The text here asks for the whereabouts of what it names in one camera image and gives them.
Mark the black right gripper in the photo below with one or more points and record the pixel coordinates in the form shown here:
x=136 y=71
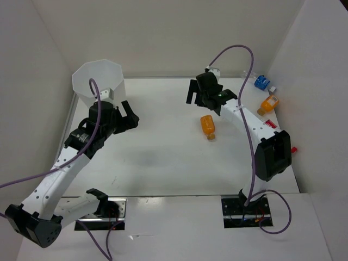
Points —
x=194 y=88

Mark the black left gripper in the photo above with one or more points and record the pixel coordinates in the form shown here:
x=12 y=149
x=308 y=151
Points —
x=128 y=122

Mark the clear bottle with blue label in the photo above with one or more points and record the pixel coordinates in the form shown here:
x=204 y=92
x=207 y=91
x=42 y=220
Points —
x=260 y=82

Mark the orange bottle with label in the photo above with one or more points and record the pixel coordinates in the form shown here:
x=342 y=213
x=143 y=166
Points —
x=268 y=105

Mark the red labelled white bottle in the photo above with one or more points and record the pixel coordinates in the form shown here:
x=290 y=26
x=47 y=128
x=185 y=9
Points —
x=276 y=128

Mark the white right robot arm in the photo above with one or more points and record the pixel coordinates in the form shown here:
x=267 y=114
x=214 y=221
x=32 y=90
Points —
x=271 y=148

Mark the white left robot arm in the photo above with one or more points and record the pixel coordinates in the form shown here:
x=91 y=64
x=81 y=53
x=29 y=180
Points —
x=40 y=217

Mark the translucent white plastic bin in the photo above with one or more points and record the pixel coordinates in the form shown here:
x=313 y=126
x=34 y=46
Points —
x=106 y=74

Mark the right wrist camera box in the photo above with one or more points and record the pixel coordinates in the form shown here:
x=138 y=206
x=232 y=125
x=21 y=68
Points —
x=213 y=70

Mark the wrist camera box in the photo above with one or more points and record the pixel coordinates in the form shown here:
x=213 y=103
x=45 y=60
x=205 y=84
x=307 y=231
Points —
x=107 y=95
x=213 y=70

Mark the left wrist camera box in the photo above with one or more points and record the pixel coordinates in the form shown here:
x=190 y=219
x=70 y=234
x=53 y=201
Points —
x=107 y=95

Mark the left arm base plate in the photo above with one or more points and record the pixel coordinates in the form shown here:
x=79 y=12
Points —
x=84 y=209

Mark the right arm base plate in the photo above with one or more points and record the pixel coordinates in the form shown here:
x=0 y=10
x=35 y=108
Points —
x=236 y=216

